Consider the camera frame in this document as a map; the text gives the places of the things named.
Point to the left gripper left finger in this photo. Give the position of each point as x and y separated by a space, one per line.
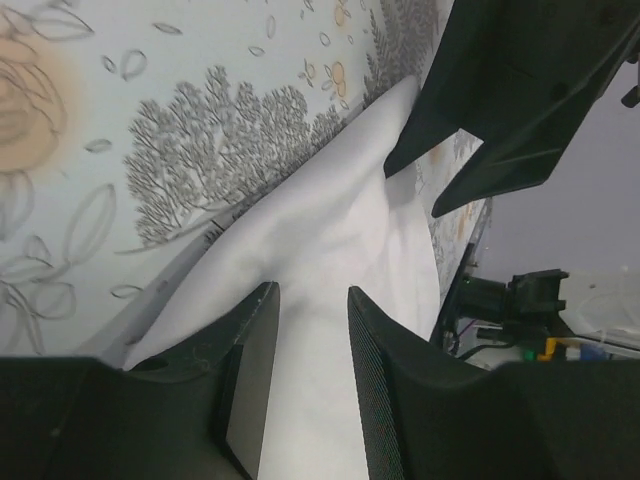
208 396

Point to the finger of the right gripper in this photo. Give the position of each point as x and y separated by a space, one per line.
521 159
432 119

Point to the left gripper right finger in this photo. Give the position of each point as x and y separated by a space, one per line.
424 414

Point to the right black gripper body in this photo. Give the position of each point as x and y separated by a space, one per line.
532 56

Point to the white t shirt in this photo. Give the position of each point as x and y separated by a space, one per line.
337 222

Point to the floral table mat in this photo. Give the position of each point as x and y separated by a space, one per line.
130 128

